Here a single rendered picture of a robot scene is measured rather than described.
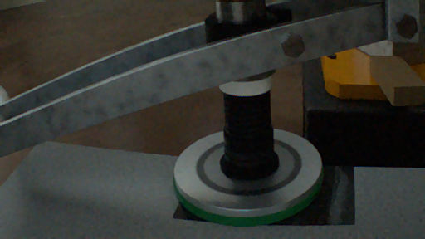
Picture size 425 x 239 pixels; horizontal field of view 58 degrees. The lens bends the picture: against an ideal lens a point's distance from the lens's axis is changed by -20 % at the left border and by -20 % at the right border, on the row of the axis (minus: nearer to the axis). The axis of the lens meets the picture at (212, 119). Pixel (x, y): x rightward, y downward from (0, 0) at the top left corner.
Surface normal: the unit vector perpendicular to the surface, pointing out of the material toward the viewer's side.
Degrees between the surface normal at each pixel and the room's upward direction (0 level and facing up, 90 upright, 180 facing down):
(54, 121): 90
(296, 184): 0
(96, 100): 90
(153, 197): 0
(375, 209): 0
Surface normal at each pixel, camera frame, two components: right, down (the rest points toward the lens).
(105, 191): -0.07, -0.88
